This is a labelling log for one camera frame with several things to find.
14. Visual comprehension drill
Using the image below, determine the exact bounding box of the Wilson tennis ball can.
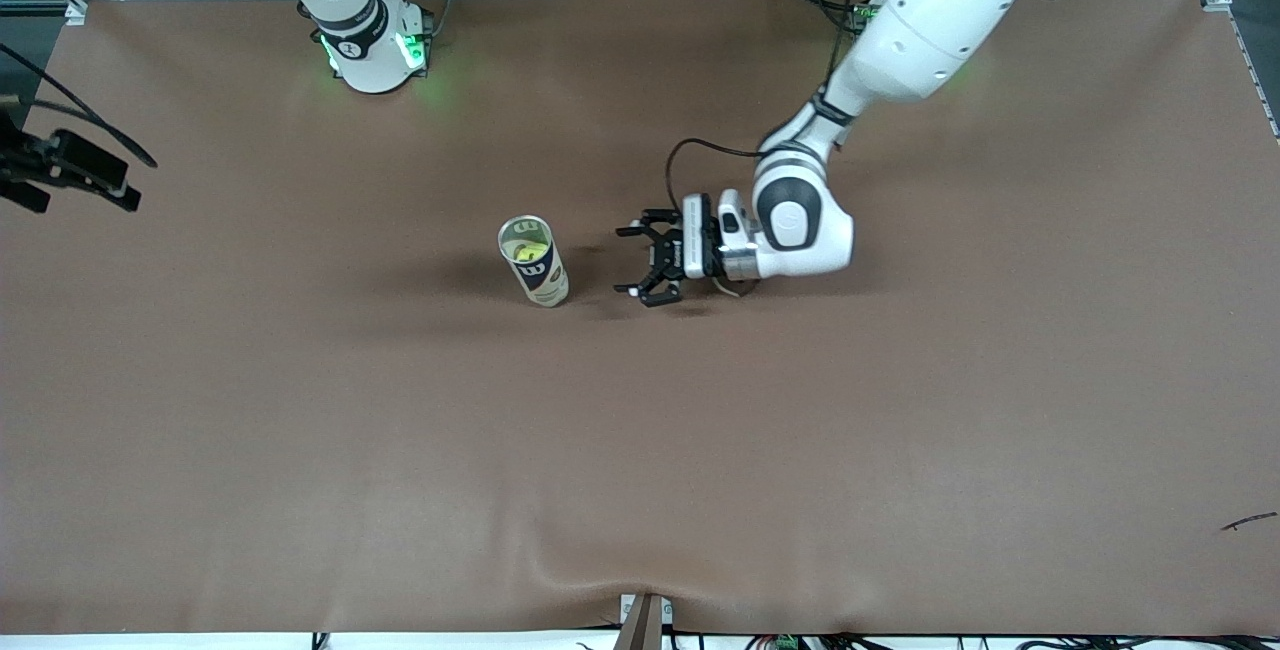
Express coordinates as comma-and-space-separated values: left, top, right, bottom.
497, 215, 571, 309

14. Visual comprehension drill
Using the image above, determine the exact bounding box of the brown table mat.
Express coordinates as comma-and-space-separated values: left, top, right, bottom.
0, 0, 1280, 637

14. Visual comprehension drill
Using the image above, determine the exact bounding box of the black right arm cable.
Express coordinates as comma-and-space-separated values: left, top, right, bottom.
0, 43, 158, 169

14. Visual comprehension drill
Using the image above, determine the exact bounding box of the camera mount post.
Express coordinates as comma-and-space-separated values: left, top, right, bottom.
615, 592, 674, 650

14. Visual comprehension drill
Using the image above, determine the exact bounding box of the perforated metal side rail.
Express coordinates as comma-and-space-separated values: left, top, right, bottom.
1225, 5, 1280, 141

